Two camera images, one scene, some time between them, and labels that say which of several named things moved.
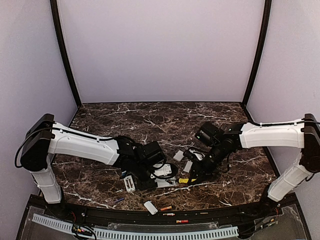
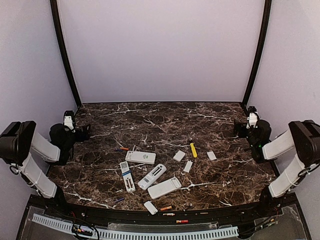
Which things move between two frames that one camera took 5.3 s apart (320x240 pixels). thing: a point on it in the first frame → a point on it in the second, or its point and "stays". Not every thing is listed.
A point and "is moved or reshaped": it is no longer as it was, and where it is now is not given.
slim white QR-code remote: x=129 y=184 stays
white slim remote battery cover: x=188 y=166 stays
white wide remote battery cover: x=179 y=156 stays
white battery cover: x=151 y=207 stays
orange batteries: x=168 y=207 stays
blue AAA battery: x=119 y=200 stays
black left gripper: x=143 y=185 → x=85 y=132
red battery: x=182 y=221 stays
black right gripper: x=199 y=170 → x=237 y=125
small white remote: x=164 y=183 is moved or reshaped
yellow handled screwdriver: x=183 y=180 → x=193 y=150
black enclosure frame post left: x=59 y=30 stays
